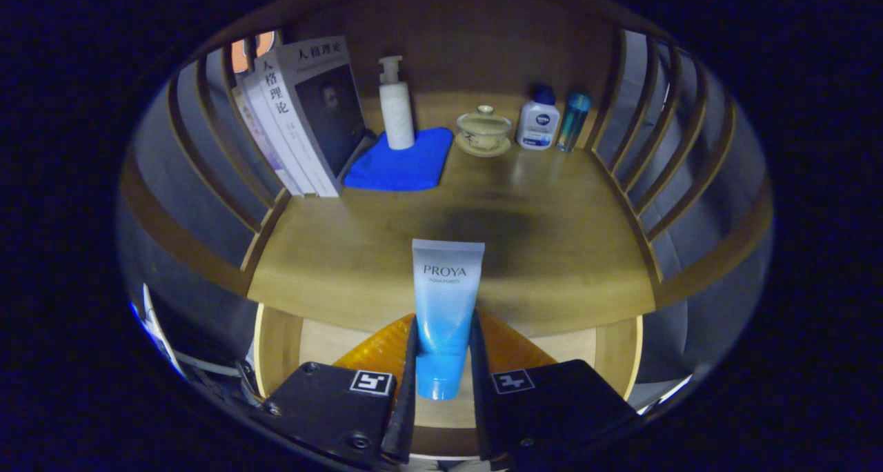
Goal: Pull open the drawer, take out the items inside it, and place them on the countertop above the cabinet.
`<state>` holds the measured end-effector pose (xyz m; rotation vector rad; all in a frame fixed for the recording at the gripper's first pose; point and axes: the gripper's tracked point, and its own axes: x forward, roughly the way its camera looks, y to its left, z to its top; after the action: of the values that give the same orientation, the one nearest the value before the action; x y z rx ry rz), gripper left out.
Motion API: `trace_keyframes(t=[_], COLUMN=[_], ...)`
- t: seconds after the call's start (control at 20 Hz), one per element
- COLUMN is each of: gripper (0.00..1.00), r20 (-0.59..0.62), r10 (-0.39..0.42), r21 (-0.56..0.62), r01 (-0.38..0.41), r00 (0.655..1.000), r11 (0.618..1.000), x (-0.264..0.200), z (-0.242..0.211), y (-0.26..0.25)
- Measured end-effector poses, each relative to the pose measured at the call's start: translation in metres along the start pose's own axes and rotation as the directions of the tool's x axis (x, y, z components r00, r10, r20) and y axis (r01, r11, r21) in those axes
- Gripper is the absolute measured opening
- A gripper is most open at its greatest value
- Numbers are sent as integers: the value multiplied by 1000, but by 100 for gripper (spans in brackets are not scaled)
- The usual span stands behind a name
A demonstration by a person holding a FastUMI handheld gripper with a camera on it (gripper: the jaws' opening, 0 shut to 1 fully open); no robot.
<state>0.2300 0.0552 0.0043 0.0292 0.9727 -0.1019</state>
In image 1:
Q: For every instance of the beige lidded teacup with saucer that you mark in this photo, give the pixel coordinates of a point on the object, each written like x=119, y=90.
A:
x=484, y=130

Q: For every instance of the white lotion bottle blue cap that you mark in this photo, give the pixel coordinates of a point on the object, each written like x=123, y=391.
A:
x=538, y=123

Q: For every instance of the thin pale purple book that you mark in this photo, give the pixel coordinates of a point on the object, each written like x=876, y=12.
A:
x=270, y=151

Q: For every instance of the teal slim bottle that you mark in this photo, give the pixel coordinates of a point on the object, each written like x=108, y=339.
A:
x=572, y=123

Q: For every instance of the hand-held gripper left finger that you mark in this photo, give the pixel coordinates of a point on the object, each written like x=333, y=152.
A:
x=408, y=410

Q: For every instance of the blue folded cloth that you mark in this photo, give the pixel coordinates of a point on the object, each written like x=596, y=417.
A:
x=407, y=168

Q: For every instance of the thin white book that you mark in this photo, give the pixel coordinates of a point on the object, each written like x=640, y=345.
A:
x=286, y=148

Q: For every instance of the white pump bottle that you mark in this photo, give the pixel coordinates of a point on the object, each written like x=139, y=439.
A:
x=397, y=113

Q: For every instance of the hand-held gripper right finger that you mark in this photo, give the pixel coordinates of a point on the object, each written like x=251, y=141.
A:
x=481, y=403

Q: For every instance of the blue and white cleanser tube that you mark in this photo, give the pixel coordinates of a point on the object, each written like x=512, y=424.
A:
x=445, y=299

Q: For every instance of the wooden countertop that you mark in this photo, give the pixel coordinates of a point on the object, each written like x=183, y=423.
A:
x=552, y=251

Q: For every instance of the wooden drawer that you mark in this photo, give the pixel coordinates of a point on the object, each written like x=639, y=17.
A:
x=324, y=344

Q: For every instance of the wooden cabinet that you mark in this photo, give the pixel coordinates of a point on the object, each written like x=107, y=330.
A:
x=469, y=51

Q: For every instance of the thick white book dark portrait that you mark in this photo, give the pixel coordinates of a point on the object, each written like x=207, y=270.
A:
x=324, y=113

